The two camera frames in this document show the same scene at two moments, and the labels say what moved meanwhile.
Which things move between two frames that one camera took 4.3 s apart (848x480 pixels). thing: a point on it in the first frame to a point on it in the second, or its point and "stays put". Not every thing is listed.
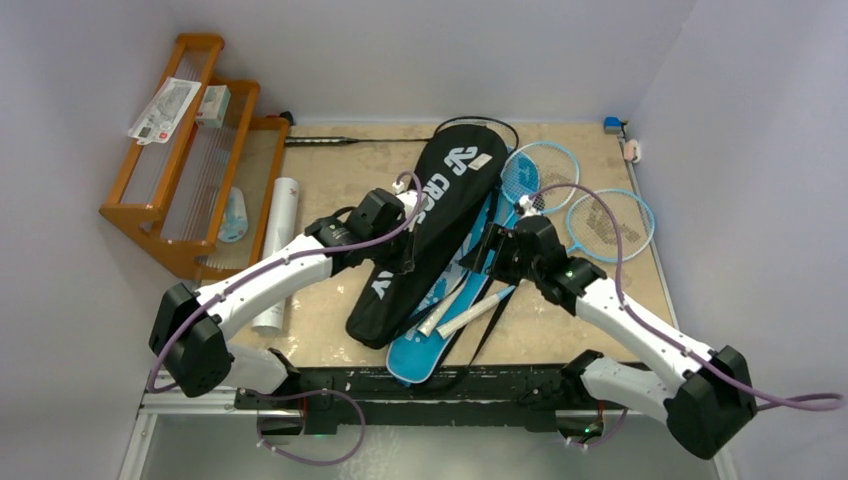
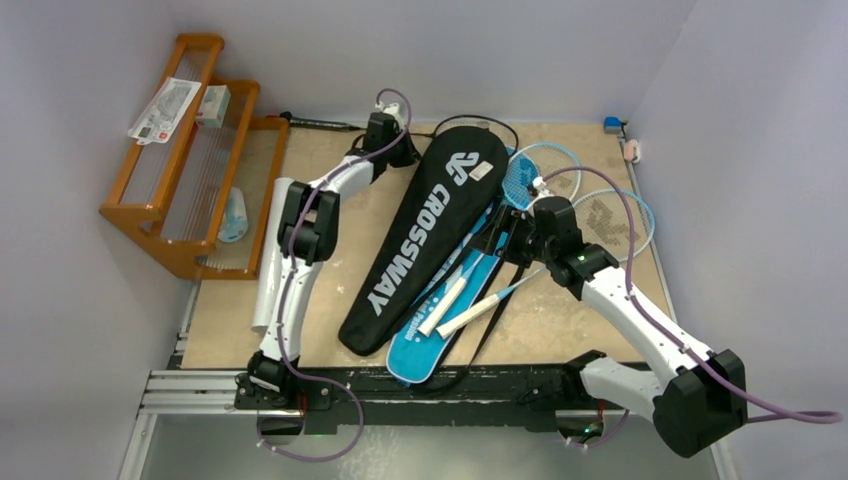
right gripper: (495, 250) to (502, 240)
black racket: (509, 132) to (345, 125)
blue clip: (612, 125) stays put
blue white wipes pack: (235, 223) stays put
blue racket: (601, 225) stays put
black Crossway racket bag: (454, 178) stays put
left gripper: (403, 262) to (410, 155)
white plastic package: (164, 112) stays put
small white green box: (214, 107) stays put
